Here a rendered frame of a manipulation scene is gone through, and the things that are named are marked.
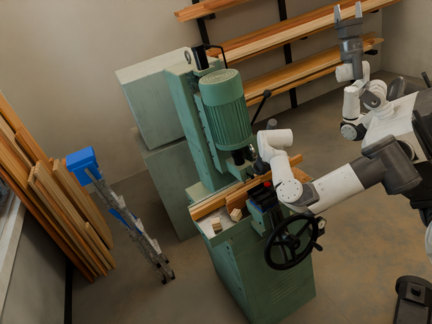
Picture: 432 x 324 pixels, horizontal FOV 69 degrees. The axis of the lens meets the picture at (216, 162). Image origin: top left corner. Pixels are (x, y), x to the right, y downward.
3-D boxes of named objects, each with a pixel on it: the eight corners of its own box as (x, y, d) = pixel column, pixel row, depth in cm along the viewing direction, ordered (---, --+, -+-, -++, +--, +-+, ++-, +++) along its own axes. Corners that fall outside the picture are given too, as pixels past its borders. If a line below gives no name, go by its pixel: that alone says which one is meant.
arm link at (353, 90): (364, 58, 129) (362, 88, 137) (342, 62, 130) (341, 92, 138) (371, 63, 124) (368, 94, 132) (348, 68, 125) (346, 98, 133)
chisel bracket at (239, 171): (242, 185, 149) (239, 170, 145) (228, 173, 161) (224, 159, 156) (255, 178, 151) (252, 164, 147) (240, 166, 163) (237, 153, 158)
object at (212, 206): (193, 221, 149) (191, 215, 147) (191, 219, 151) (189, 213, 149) (303, 161, 168) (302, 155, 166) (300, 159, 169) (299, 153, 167)
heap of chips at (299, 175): (297, 186, 152) (297, 180, 150) (279, 175, 163) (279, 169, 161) (312, 178, 154) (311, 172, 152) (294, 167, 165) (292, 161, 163)
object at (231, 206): (229, 215, 147) (226, 205, 144) (228, 213, 148) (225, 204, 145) (270, 191, 153) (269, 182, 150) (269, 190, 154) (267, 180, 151)
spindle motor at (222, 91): (227, 156, 134) (208, 88, 118) (209, 143, 148) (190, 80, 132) (261, 139, 139) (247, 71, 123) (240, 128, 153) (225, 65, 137)
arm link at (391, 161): (369, 195, 95) (414, 173, 90) (371, 200, 86) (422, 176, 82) (348, 162, 96) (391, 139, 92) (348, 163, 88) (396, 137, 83)
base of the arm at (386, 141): (391, 188, 97) (429, 173, 89) (378, 202, 89) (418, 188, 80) (365, 146, 100) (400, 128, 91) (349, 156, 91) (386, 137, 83)
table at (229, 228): (221, 262, 133) (218, 253, 129) (193, 224, 157) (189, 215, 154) (330, 197, 149) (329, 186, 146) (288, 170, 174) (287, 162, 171)
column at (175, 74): (216, 198, 175) (176, 75, 138) (200, 182, 193) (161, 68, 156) (249, 180, 182) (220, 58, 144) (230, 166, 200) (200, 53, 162)
